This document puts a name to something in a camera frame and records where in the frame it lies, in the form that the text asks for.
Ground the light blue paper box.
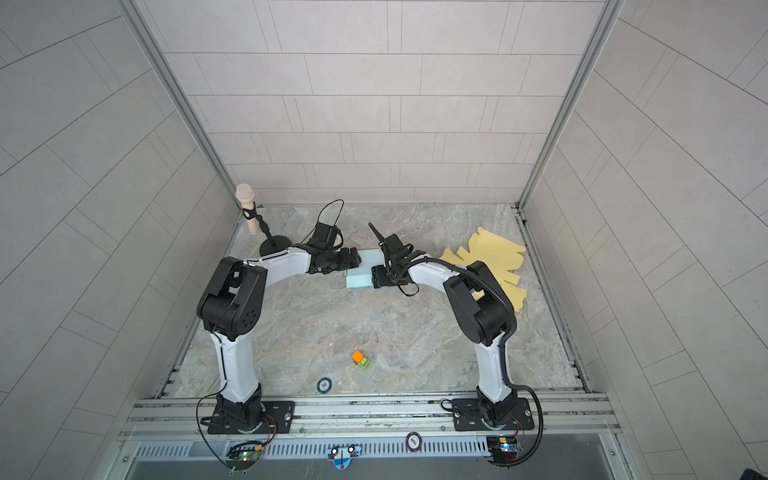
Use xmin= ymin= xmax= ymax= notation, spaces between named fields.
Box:
xmin=345 ymin=249 xmax=384 ymax=289

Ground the yellow paper box stack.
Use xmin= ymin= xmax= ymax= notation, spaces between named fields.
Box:
xmin=440 ymin=227 xmax=528 ymax=313

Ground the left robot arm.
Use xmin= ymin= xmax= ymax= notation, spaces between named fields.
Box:
xmin=197 ymin=223 xmax=361 ymax=432

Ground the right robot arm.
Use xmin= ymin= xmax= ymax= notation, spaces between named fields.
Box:
xmin=372 ymin=232 xmax=517 ymax=428

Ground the black microphone stand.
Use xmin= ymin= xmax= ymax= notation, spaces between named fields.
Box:
xmin=241 ymin=206 xmax=292 ymax=257

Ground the beige microphone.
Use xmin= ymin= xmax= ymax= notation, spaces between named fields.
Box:
xmin=235 ymin=183 xmax=259 ymax=235

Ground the orange green toy block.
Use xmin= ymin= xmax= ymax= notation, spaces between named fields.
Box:
xmin=352 ymin=351 xmax=370 ymax=369

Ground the round black white disc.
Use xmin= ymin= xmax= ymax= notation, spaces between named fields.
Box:
xmin=405 ymin=432 xmax=423 ymax=453

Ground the blue sticker marker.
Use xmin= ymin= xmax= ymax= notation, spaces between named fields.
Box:
xmin=326 ymin=445 xmax=361 ymax=471

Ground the left green circuit board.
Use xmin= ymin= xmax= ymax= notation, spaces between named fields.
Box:
xmin=226 ymin=441 xmax=265 ymax=471

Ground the green circuit board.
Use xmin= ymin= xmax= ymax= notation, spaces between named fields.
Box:
xmin=226 ymin=441 xmax=265 ymax=471
xmin=486 ymin=436 xmax=520 ymax=467

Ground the right green circuit board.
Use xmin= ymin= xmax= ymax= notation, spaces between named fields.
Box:
xmin=486 ymin=436 xmax=520 ymax=467

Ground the black corrugated cable conduit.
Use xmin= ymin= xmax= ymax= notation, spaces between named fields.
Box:
xmin=407 ymin=256 xmax=545 ymax=466

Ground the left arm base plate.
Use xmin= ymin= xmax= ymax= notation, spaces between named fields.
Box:
xmin=200 ymin=398 xmax=296 ymax=435

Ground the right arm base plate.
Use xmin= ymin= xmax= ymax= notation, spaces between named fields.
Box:
xmin=441 ymin=397 xmax=535 ymax=432

